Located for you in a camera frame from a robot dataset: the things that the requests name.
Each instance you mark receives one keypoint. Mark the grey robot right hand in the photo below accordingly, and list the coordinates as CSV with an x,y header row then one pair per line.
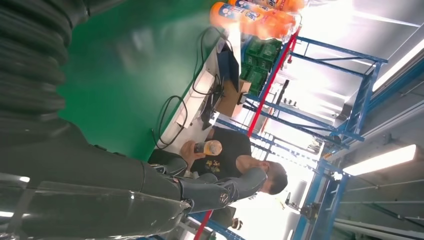
x,y
82,172

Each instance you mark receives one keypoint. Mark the person in dark shirt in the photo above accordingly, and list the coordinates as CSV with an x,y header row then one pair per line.
x,y
228,155

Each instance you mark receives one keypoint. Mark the flat white box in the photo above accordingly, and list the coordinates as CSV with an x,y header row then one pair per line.
x,y
195,99

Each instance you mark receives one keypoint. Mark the brown cardboard box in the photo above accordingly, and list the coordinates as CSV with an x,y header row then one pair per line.
x,y
233,99

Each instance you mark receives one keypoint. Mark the green table mat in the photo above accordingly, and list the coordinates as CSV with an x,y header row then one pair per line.
x,y
126,82

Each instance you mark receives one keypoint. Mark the dark blue tablet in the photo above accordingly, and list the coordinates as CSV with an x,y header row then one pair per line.
x,y
230,68

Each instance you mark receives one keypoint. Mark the green plastic crate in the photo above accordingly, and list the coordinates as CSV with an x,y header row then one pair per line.
x,y
265,51
255,79

